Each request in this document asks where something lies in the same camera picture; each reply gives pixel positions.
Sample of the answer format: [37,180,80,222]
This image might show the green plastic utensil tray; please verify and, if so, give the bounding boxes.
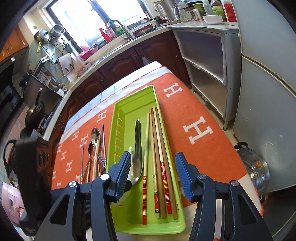
[107,85,186,235]

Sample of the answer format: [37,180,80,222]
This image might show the light chopstick striped end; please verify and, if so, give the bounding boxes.
[92,134,101,181]

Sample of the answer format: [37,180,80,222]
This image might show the orange H-pattern cloth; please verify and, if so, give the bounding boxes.
[52,62,263,212]

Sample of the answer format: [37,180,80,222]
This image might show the pale chopstick red end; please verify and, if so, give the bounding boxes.
[142,113,150,225]

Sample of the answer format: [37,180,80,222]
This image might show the steel steamer pot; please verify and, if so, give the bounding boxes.
[234,142,270,195]

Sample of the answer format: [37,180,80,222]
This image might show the steel sink faucet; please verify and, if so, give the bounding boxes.
[107,20,133,41]

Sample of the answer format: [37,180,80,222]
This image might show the bamboo chopstick black marks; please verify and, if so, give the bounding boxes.
[149,110,161,218]

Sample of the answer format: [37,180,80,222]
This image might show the steel fork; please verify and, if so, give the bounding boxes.
[97,154,105,176]

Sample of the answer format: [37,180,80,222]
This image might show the steel electric kettle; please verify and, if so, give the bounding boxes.
[154,0,179,23]

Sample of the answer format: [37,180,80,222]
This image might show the grey metal cabinet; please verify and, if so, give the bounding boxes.
[169,22,241,130]

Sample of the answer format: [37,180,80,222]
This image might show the black wok pan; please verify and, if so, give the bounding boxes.
[25,88,45,132]

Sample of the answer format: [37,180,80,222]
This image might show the large steel spoon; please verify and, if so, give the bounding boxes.
[130,120,142,185]

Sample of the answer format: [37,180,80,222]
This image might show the white bowl on cabinet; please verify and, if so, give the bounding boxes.
[203,15,223,25]

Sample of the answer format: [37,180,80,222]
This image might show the twisted steel chopstick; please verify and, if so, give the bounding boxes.
[102,124,107,170]

